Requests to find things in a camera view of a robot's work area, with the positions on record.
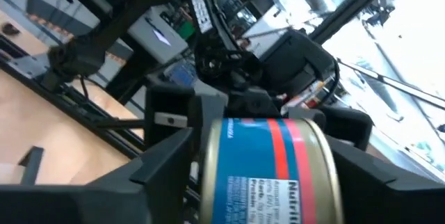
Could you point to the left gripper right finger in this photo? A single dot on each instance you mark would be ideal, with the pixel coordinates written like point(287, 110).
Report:
point(389, 203)

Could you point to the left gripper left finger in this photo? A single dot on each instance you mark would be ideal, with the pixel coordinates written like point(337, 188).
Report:
point(87, 206)

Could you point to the blue and red tin can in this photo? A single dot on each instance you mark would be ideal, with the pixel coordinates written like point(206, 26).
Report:
point(257, 168)

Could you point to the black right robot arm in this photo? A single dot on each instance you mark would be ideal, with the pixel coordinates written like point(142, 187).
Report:
point(295, 64)

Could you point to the grey equipment box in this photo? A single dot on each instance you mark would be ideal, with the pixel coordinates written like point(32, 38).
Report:
point(156, 36)

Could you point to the black overhead bar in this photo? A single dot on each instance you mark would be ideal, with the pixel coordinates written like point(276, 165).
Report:
point(354, 5)

